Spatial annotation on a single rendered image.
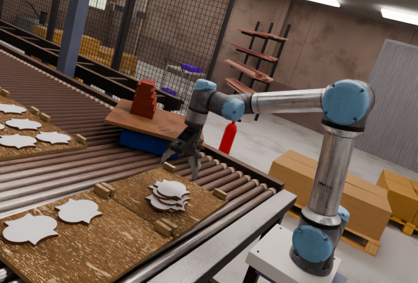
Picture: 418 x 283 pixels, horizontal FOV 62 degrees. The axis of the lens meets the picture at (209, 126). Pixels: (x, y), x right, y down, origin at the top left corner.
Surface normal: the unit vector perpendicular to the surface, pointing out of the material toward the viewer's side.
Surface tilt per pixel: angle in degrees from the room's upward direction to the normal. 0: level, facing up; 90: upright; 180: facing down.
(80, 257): 0
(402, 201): 90
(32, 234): 0
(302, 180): 90
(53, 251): 0
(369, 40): 90
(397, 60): 90
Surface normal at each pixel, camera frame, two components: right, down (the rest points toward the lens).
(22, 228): 0.30, -0.92
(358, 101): -0.51, -0.01
